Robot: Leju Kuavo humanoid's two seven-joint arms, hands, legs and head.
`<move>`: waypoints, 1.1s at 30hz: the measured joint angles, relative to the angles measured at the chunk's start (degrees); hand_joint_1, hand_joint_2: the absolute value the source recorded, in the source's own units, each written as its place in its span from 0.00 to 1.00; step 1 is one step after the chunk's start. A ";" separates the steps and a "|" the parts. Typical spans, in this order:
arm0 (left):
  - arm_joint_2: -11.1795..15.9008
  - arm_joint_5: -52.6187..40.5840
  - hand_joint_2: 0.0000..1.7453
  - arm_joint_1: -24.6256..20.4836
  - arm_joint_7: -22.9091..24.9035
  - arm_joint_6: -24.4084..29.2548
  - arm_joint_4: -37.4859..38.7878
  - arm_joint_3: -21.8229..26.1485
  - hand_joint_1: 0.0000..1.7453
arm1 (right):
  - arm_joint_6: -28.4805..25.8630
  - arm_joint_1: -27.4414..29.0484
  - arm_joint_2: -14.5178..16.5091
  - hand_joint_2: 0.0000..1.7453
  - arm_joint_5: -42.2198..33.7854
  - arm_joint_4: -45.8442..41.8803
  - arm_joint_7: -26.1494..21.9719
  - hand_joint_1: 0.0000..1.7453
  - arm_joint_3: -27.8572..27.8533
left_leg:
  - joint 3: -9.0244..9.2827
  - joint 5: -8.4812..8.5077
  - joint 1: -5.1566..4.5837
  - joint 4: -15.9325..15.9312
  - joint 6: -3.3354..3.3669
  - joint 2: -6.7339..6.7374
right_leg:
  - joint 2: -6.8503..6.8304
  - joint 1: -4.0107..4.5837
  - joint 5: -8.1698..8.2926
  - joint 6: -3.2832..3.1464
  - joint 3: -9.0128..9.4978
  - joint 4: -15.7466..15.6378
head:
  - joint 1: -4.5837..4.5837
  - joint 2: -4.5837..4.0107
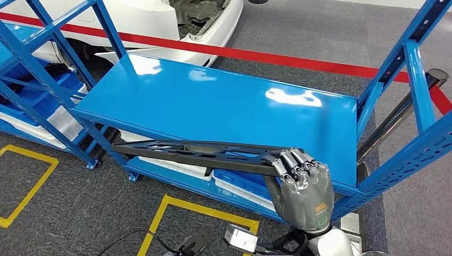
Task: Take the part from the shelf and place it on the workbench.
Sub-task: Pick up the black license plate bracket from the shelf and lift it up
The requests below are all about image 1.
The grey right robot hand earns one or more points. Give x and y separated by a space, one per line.
307 201

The black plastic plate bracket part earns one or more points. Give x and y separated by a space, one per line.
176 157

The large blue metal shelf rack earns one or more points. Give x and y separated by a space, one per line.
176 95

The grey floor socket box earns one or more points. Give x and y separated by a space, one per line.
349 223
355 243

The flat white tray under crate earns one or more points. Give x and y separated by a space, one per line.
240 194

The wide blue plastic crate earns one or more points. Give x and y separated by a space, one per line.
240 178

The round metal stanchion base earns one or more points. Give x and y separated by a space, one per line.
374 253

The dark grey robot fixture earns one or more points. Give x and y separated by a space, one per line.
196 242

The red barrier belt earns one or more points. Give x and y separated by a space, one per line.
247 53

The black castor wheel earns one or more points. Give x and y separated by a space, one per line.
98 163

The white car body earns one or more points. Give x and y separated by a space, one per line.
141 17

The translucent white storage box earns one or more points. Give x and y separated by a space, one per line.
63 123

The deep blue plastic crate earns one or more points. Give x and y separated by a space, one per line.
42 102

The blue metal rack with crates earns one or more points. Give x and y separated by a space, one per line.
39 79

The long white plastic tray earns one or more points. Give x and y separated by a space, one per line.
21 129

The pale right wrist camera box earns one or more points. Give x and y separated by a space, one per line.
240 238

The black stanchion post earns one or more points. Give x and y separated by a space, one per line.
438 75

